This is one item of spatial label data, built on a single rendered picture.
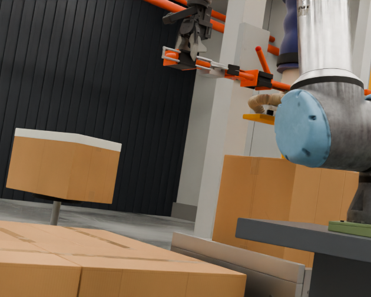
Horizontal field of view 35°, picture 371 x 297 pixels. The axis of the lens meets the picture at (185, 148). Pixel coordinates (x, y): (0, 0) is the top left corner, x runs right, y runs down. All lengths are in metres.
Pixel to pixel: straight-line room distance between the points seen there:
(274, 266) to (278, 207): 0.23
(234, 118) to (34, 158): 1.33
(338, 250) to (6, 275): 0.83
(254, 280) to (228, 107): 1.51
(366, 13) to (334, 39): 4.50
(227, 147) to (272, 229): 2.22
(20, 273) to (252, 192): 0.98
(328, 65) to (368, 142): 0.17
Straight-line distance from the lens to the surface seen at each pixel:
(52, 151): 3.75
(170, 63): 1.94
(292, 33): 2.33
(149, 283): 1.74
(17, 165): 3.99
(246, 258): 2.07
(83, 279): 1.63
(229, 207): 2.28
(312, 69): 1.22
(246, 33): 3.39
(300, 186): 2.07
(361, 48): 5.64
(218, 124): 3.39
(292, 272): 1.92
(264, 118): 2.27
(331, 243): 1.10
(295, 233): 1.12
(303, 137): 1.15
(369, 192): 1.27
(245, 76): 2.11
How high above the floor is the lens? 0.79
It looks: 4 degrees up
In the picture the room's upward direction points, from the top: 9 degrees clockwise
